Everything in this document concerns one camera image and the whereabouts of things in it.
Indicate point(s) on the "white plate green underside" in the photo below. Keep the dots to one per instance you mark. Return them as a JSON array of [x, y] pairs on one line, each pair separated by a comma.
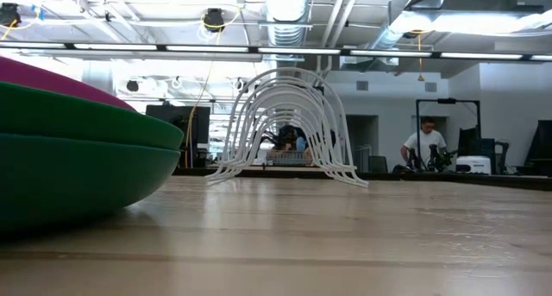
[[86, 119]]

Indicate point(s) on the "grey wall vent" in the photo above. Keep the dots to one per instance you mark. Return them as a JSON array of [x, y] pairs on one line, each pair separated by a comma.
[[430, 86], [362, 85]]

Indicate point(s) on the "person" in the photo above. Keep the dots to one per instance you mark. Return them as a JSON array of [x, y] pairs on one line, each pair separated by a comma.
[[288, 136], [424, 142]]

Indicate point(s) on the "black background robot arm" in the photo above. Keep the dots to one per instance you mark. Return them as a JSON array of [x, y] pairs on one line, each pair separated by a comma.
[[433, 160]]

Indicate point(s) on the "pink plate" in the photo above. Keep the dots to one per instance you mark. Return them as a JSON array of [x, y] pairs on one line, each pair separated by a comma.
[[43, 82]]

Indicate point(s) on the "smooth silver ceiling duct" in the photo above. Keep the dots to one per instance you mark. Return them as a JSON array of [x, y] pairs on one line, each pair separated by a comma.
[[397, 28]]

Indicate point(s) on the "black monitor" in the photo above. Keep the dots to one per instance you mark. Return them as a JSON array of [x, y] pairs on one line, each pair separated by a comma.
[[541, 149], [168, 115]]

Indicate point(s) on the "white plate teal underside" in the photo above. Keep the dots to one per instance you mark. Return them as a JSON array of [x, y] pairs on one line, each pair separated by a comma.
[[77, 184]]

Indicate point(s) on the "white box device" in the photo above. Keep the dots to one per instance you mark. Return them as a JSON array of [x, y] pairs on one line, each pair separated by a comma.
[[473, 164]]

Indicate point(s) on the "black background frame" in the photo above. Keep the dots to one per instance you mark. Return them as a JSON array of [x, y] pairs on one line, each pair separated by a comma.
[[446, 100]]

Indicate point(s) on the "long ceiling light strip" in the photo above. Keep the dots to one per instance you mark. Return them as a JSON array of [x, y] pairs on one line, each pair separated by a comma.
[[302, 51]]

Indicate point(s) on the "silver ribbed ventilation duct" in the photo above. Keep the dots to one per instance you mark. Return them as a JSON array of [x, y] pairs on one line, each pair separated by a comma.
[[288, 33]]

